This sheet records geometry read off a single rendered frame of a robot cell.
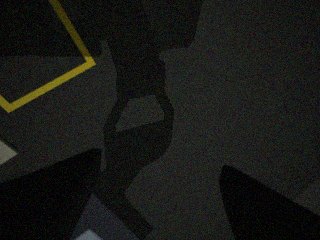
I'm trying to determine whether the yellow rectangular tape outline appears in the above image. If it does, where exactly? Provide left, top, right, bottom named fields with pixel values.
left=0, top=0, right=96, bottom=113

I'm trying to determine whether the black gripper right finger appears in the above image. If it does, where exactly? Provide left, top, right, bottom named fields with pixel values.
left=219, top=165, right=320, bottom=240

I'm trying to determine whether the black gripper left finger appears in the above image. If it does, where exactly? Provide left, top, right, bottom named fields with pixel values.
left=0, top=148, right=102, bottom=240

